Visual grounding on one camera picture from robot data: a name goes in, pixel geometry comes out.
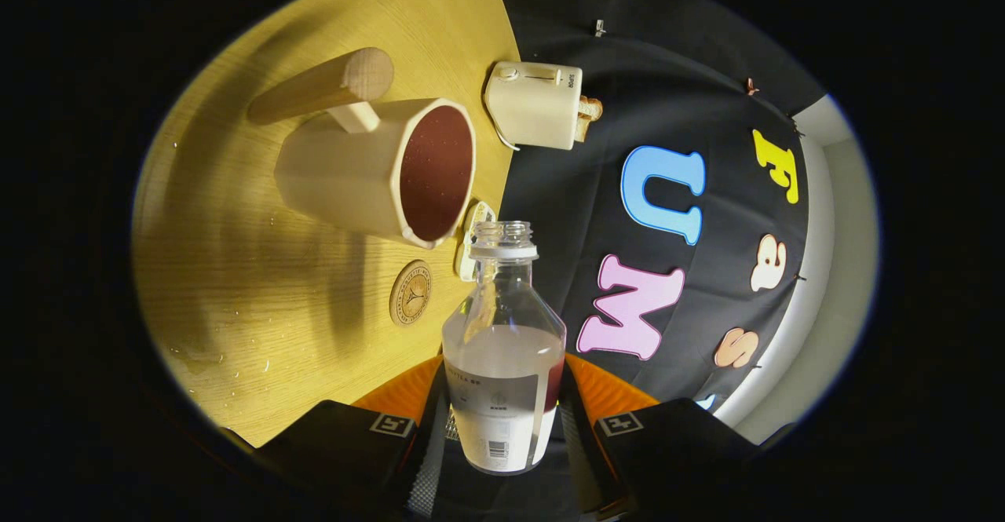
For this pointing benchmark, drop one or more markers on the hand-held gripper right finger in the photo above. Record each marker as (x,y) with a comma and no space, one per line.
(581,467)

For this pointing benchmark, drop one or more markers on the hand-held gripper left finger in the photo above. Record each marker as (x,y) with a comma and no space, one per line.
(428,467)

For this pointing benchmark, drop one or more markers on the clear juice bottle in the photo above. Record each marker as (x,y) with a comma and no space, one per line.
(502,349)

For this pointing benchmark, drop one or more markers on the round wooden coaster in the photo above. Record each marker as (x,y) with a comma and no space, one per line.
(411,293)

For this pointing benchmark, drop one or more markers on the wooden table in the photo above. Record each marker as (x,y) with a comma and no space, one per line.
(235,286)

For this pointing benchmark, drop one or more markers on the toast slice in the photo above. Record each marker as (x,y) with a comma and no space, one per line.
(583,129)
(592,108)

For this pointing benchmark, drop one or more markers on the cream toaster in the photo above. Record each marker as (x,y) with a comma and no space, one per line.
(530,106)

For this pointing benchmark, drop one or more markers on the orange cloth clip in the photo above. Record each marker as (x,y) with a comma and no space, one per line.
(751,87)

